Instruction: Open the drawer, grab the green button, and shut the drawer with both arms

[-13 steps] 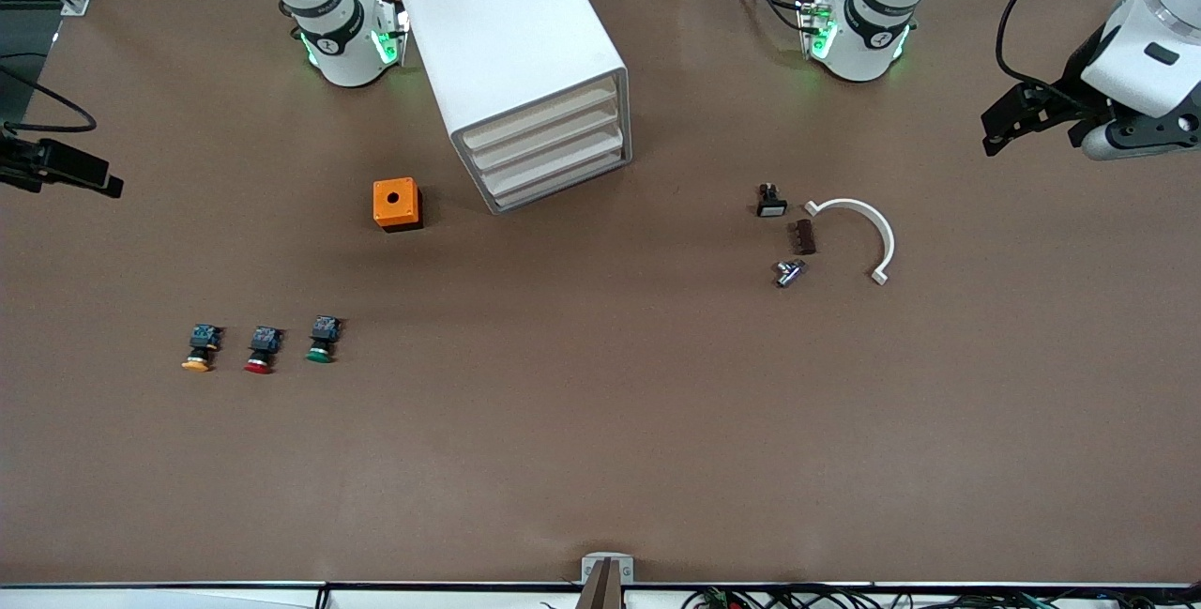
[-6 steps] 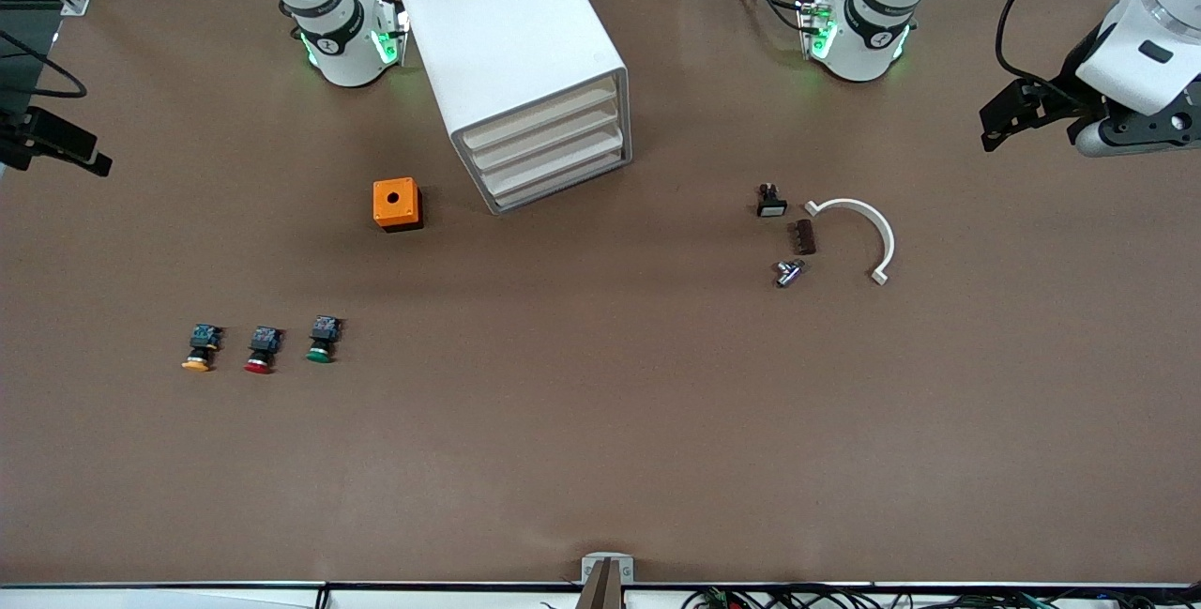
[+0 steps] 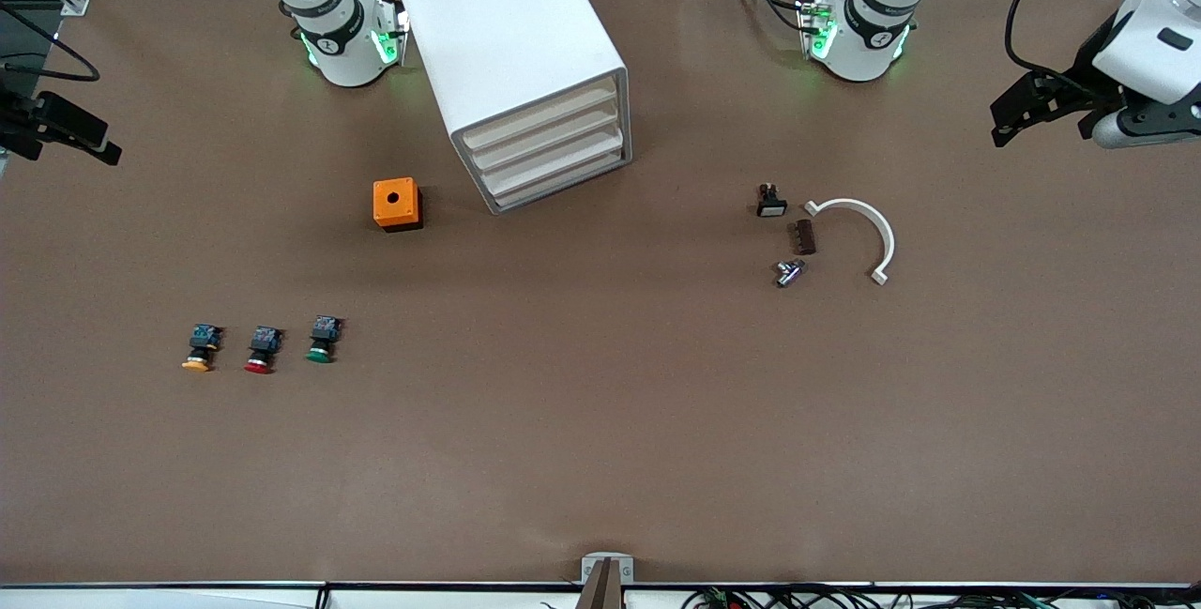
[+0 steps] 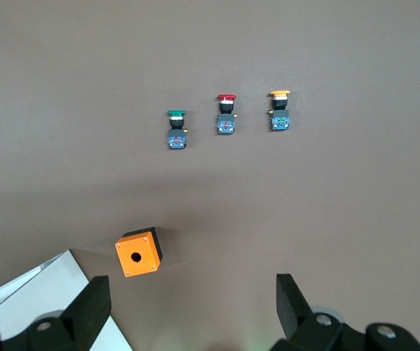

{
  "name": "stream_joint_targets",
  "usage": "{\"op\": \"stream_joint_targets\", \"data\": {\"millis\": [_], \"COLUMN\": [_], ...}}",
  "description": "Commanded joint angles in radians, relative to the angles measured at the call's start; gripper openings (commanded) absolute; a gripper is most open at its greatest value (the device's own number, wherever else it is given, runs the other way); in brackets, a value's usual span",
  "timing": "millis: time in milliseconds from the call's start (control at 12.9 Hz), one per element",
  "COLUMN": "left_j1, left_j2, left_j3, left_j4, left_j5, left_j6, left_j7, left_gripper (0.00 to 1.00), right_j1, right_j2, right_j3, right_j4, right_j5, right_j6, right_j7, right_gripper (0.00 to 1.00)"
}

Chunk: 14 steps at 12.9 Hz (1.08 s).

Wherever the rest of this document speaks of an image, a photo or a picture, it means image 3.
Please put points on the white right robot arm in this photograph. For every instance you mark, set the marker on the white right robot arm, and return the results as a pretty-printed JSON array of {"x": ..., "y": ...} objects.
[{"x": 347, "y": 46}]

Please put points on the green push button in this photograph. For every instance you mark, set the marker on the green push button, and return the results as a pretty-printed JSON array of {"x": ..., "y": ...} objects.
[{"x": 325, "y": 332}]

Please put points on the yellow push button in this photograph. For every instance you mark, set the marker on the yellow push button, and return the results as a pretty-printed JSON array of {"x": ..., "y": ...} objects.
[{"x": 202, "y": 342}]

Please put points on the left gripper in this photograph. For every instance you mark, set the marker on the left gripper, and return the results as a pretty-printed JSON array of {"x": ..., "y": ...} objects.
[{"x": 1079, "y": 76}]

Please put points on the small silver metal connector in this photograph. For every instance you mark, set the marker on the small silver metal connector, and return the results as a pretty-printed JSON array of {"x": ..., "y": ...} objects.
[{"x": 788, "y": 273}]

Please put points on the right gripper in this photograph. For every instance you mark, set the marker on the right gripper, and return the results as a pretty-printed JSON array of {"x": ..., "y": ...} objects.
[{"x": 21, "y": 117}]

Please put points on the white curved plastic bracket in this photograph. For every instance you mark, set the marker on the white curved plastic bracket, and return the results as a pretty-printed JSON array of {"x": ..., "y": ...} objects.
[{"x": 889, "y": 243}]

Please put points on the red push button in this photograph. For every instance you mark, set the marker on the red push button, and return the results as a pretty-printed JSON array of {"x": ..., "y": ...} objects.
[{"x": 265, "y": 342}]

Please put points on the orange box with hole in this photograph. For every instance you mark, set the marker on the orange box with hole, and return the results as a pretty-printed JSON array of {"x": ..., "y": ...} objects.
[{"x": 394, "y": 201}]

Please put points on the small black rectangular switch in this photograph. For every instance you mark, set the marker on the small black rectangular switch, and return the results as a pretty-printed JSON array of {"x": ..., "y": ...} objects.
[{"x": 771, "y": 205}]

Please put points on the brown mount bar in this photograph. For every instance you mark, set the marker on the brown mount bar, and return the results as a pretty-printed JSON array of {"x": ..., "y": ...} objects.
[{"x": 600, "y": 590}]

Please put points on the brown terminal block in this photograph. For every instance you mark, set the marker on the brown terminal block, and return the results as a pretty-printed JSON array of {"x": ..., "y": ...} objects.
[{"x": 805, "y": 237}]

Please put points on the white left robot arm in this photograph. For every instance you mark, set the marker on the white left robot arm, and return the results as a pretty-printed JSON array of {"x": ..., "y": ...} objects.
[{"x": 863, "y": 37}]

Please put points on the grey metal mount bracket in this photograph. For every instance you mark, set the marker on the grey metal mount bracket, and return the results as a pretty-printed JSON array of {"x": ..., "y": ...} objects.
[{"x": 589, "y": 570}]

